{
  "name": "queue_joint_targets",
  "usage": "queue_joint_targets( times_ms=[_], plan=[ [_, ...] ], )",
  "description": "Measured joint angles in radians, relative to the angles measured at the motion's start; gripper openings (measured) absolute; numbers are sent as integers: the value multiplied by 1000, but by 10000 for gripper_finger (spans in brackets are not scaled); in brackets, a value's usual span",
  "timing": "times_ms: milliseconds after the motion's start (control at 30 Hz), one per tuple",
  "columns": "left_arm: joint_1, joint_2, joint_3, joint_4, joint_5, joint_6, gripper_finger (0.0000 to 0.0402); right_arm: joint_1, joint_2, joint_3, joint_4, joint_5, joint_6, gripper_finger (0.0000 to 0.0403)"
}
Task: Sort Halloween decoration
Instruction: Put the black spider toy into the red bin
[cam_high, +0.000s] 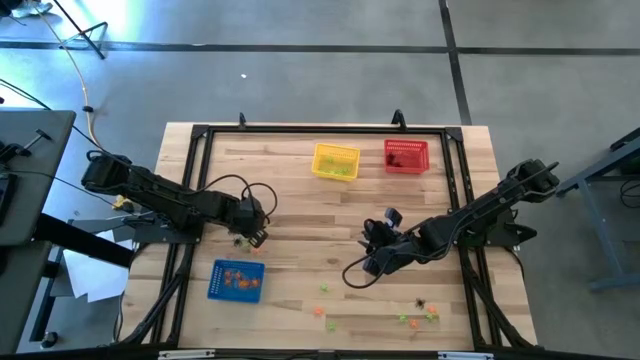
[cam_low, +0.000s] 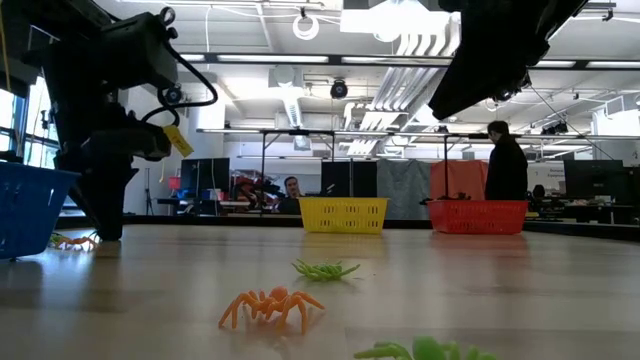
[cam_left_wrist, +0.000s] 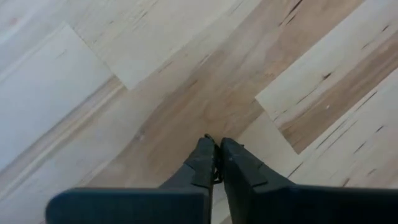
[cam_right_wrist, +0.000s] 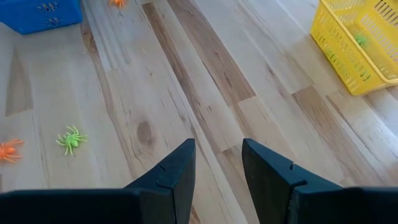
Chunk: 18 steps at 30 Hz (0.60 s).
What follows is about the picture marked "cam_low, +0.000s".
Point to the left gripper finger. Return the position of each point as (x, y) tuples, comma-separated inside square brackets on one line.
[(87, 200), (117, 205)]

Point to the black plastic spider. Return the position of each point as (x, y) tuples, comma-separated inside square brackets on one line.
[(455, 196)]

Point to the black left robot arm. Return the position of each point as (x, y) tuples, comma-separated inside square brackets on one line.
[(75, 60)]

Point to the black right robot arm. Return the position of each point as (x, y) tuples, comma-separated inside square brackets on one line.
[(490, 50)]

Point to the orange plastic spider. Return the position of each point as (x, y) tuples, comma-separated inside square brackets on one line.
[(277, 295), (75, 242)]

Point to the green plastic spider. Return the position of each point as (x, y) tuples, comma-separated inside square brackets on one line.
[(56, 237), (425, 349), (322, 271)]

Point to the blue plastic basket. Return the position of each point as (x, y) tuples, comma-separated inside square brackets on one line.
[(30, 210)]

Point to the yellow paper tag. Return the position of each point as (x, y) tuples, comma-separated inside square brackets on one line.
[(177, 141)]

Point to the shelf with red bins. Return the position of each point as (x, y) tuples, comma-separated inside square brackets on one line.
[(245, 190)]

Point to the person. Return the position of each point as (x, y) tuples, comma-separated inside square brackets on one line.
[(505, 165), (290, 187)]

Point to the yellow plastic basket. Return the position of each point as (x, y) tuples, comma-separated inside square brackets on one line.
[(342, 215)]

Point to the black overhead gantry beam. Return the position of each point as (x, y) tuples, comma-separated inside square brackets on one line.
[(335, 60)]

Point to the grey cloth partition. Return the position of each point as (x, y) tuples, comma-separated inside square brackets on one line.
[(404, 187)]

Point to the orange cloth partition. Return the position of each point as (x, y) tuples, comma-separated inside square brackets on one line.
[(460, 177)]

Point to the red plastic basket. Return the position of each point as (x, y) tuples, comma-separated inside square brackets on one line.
[(475, 217)]

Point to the black workstation frame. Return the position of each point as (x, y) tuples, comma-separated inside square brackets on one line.
[(300, 132)]

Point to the black overhead camera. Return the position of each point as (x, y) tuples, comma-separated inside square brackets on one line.
[(339, 89)]

